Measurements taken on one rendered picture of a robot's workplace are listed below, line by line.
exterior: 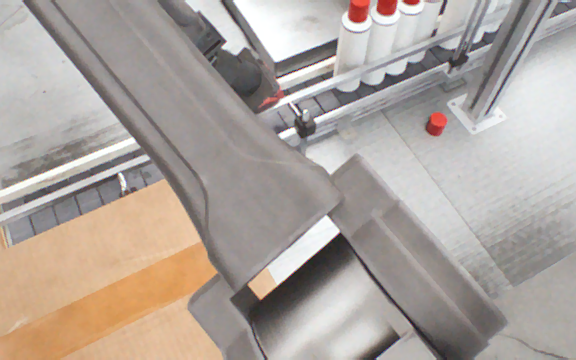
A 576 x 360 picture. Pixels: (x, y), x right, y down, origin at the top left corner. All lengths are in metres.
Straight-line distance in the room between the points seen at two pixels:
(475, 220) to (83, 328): 0.67
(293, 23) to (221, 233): 0.94
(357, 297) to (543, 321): 1.72
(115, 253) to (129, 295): 0.05
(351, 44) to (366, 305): 0.74
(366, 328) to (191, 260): 0.40
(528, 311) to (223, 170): 1.73
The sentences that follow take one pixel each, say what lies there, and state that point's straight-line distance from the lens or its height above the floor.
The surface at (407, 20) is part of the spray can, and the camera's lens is 0.96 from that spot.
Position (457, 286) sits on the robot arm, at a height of 1.48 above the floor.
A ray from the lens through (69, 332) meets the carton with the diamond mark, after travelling 0.60.
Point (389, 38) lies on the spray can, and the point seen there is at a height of 1.01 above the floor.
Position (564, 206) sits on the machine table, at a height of 0.83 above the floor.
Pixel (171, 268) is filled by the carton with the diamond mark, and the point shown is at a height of 1.12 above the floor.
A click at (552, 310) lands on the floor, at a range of 1.95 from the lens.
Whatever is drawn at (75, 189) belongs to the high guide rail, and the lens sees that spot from 0.86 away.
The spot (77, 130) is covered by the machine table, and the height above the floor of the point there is 0.83.
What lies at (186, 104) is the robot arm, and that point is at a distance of 0.23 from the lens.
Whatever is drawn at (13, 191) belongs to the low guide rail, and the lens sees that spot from 0.96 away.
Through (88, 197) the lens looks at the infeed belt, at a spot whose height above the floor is 0.88.
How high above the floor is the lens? 1.67
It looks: 60 degrees down
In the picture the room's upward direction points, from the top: 2 degrees clockwise
